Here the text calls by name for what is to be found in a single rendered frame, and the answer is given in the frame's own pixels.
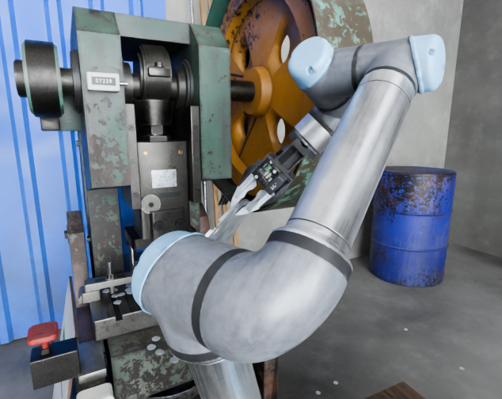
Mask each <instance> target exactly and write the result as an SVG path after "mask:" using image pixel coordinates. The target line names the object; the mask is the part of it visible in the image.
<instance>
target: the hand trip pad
mask: <svg viewBox="0 0 502 399"><path fill-rule="evenodd" d="M58 335H59V325H58V322H57V321H49V322H45V323H41V324H38V325H33V326H32V327H30V328H29V330H28V335H27V344H28V345H30V346H34V345H38V344H40V346H41V349H46V348H48V347H49V343H48V342H50V341H53V340H55V339H56V338H57V337H58Z"/></svg>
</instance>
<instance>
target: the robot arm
mask: <svg viewBox="0 0 502 399"><path fill-rule="evenodd" d="M444 69H445V47H444V43H443V40H442V38H441V37H440V36H438V35H436V34H431V35H423V36H409V37H406V38H401V39H396V40H387V41H383V42H377V43H372V44H361V45H356V46H351V47H342V48H337V49H333V46H332V44H330V43H328V41H327V40H326V39H323V38H321V37H319V36H315V37H311V38H309V39H307V40H304V41H303V42H302V43H301V44H300V45H298V46H297V48H296V49H295V50H294V51H293V52H292V54H291V57H290V58H289V63H288V70H289V73H290V75H291V76H292V77H293V79H294V80H295V81H296V83H297V86H298V87H299V88H300V89H301V90H302V91H303V92H304V93H305V94H306V95H307V96H308V97H309V98H310V100H311V101H312V102H313V103H314V104H315V107H314V108H313V109H312V110H311V111H310V112H309V113H307V114H306V115H305V116H304V117H303V118H302V119H301V120H300V121H299V122H298V123H297V124H296V125H295V131H294V130H292V131H291V132H290V133H289V134H288V135H289V136H290V137H291V139H292V140H293V143H290V142H288V143H287V144H286V145H284V146H283V147H282V148H281V149H279V150H278V151H277V152H276V153H273V152H270V153H269V154H266V156H265V157H264V158H263V159H262V160H260V159H259V158H258V159H257V161H256V162H254V163H253V164H252V165H250V166H249V167H248V168H247V169H246V170H245V172H244V174H243V176H242V179H241V182H240V184H239V185H238V187H237V189H236V191H235V193H234V196H233V198H232V200H231V204H230V208H232V206H234V205H235V204H236V203H237V202H239V201H240V200H241V199H242V198H244V197H245V196H246V194H247V192H248V191H249V190H253V189H254V188H255V187H256V186H257V185H258V182H257V181H259V182H260V184H261V185H262V186H263V187H264V188H262V189H261V190H260V191H259V192H258V193H257V194H256V197H255V198H254V199H251V200H250V201H249V202H248V203H247V204H246V205H245V206H243V207H241V208H240V209H239V210H238V211H237V212H236V213H235V215H245V214H248V213H250V212H252V211H255V210H258V209H260V208H261V207H263V206H265V205H268V204H270V203H274V202H276V201H277V200H278V199H279V198H280V197H281V196H282V195H283V193H284V192H285V191H286V190H287V186H288V185H289V184H290V183H291V182H292V181H294V179H295V175H294V173H293V172H292V171H291V170H292V169H293V168H294V167H295V166H296V165H297V164H298V163H300V161H301V160H302V159H304V158H305V157H306V156H308V157H309V158H311V159H312V160H314V159H315V158H316V157H317V153H318V154H321V153H322V152H323V151H324V153H323V155H322V156H321V158H320V160H319V162H318V164H317V166H316V168H315V170H314V172H313V173H312V175H311V177H310V179H309V181H308V183H307V185H306V187H305V189H304V191H303V193H302V195H301V196H300V198H299V201H298V202H297V204H296V206H295V209H294V210H293V211H292V213H291V216H290V218H289V219H288V221H287V224H286V226H282V227H279V228H276V229H274V230H273V231H272V232H271V234H270V236H269V238H268V240H267V241H266V243H265V244H264V246H263V247H262V248H261V249H260V250H258V251H256V252H253V251H250V250H248V249H243V248H240V247H237V246H235V245H231V244H227V243H225V242H222V241H217V240H215V239H212V238H209V237H206V236H205V235H203V234H201V233H190V232H187V231H173V232H170V233H167V234H164V235H162V236H161V237H159V238H157V239H156V240H155V241H153V242H152V243H151V244H150V245H149V246H148V247H147V248H146V249H145V251H144V252H143V254H142V255H141V257H140V258H139V262H138V264H137V266H136V267H135V269H134V271H133V275H132V280H131V290H132V294H133V297H134V299H135V301H136V302H137V303H138V305H139V306H140V308H141V309H142V310H143V311H144V312H146V313H148V314H152V315H153V316H154V317H155V319H156V320H157V322H158V324H159V326H160V328H161V331H162V334H163V336H164V338H165V342H166V343H167V346H168V348H169V350H170V352H171V353H172V354H173V355H174V356H175V357H176V358H177V359H179V360H180V361H183V362H186V363H188V366H189V369H190V371H191V373H192V376H193V379H194V382H195V384H196V388H197V389H198V392H199V394H200V398H201V399H261V394H260V390H259V387H258V384H257V379H256V376H255V373H254V369H253V365H252V363H259V362H264V361H267V360H270V359H274V358H275V357H278V356H280V355H282V354H284V353H286V352H288V351H290V350H291V349H292V348H294V347H296V346H297V345H299V344H300V343H302V342H303V341H304V340H305V339H306V338H308V337H309V336H310V335H311V334H312V333H313V332H314V331H315V330H316V329H317V328H318V327H319V326H320V325H321V324H322V323H323V322H324V321H325V319H326V318H327V317H328V316H329V315H330V314H331V312H332V311H333V309H334V308H335V307H336V305H337V303H338V302H339V300H340V298H341V296H342V294H343V293H344V290H345V288H346V286H347V284H348V281H349V279H350V276H351V274H352V270H353V267H352V263H351V261H350V260H349V258H348V254H349V252H350V250H351V247H352V244H353V242H354V240H355V238H356V235H357V233H358V231H359V228H360V226H361V223H362V221H363V218H364V216H365V214H366V212H367V209H368V207H369V204H370V202H371V199H372V197H373V195H374V193H375V189H376V188H377V186H378V183H379V180H380V178H381V176H382V173H383V170H384V169H385V167H386V163H387V162H388V159H389V157H390V154H391V152H392V149H393V148H394V144H395V143H396V140H397V137H398V135H399V133H400V130H401V128H402V125H403V123H404V121H405V118H406V116H407V114H408V112H409V109H410V106H411V104H412V102H413V99H414V97H415V95H416V93H419V94H422V93H426V92H432V91H434V90H436V89H437V88H438V87H439V86H440V84H441V82H442V80H443V74H444Z"/></svg>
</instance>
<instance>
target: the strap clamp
mask: <svg viewBox="0 0 502 399"><path fill-rule="evenodd" d="M106 264H107V274H106V276H105V277H101V278H96V279H88V280H85V281H84V286H81V288H79V291H78V299H79V304H82V303H87V302H94V301H97V300H101V293H100V289H102V288H106V287H109V294H114V293H115V287H114V286H118V285H122V284H126V283H131V280H132V275H133V272H126V273H122V274H117V275H115V272H113V266H112V261H108V262H107V263H106Z"/></svg>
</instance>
